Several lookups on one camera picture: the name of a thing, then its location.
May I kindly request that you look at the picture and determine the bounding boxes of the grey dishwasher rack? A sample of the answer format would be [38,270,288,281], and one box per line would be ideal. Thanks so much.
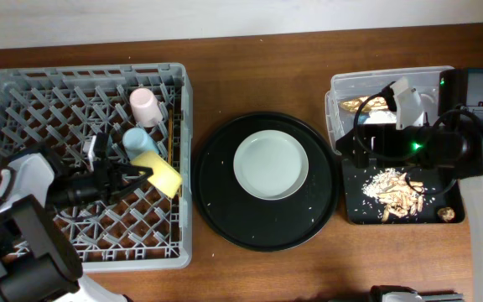
[0,63,193,273]

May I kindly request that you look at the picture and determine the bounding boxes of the round black tray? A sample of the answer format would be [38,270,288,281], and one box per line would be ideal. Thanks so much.
[191,112,340,252]

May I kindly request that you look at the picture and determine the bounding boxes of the yellow plastic bowl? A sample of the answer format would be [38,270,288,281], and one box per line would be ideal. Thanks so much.
[131,151,182,199]

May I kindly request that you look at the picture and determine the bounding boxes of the blue plastic cup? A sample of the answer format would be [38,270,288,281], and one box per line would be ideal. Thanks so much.
[122,128,159,160]

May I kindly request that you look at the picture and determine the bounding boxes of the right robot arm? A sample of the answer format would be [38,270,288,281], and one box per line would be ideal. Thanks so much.
[332,67,483,301]

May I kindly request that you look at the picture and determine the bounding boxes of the black rectangular tray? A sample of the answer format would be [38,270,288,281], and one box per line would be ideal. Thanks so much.
[342,159,465,225]

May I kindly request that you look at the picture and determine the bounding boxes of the wooden chopstick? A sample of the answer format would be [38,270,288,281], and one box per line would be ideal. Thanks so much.
[167,109,174,165]

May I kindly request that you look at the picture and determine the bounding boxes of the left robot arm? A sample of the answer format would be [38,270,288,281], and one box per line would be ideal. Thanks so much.
[0,143,153,301]

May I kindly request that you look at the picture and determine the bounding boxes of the food scraps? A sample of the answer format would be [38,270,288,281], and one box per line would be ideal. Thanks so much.
[361,168,436,223]

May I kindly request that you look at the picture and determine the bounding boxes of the clear plastic bin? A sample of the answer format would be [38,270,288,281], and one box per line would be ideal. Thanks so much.
[325,65,453,155]

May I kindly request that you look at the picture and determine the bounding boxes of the pink plastic cup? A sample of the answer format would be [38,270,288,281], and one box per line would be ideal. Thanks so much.
[129,87,164,128]

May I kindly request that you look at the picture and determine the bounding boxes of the grey plate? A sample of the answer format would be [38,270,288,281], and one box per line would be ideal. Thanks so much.
[233,130,309,200]

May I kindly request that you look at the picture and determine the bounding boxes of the gold foil wrapper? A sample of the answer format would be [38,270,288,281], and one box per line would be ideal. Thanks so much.
[339,96,388,113]

